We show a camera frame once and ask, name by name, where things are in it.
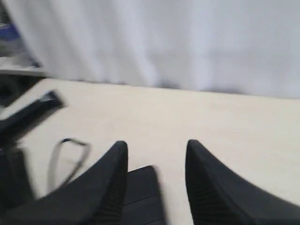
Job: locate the white backdrop curtain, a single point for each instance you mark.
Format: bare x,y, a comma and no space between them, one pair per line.
238,46

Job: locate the black plastic carrying case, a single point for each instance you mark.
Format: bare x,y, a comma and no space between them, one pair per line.
143,204

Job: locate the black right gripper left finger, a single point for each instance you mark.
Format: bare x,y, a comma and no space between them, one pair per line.
94,198

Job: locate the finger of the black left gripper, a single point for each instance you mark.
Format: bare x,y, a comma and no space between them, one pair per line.
22,121

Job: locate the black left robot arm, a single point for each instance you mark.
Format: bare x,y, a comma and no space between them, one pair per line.
15,188

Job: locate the cluttered background shelf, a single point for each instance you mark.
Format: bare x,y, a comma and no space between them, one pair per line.
18,70

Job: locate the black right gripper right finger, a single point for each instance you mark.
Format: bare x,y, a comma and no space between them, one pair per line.
219,196

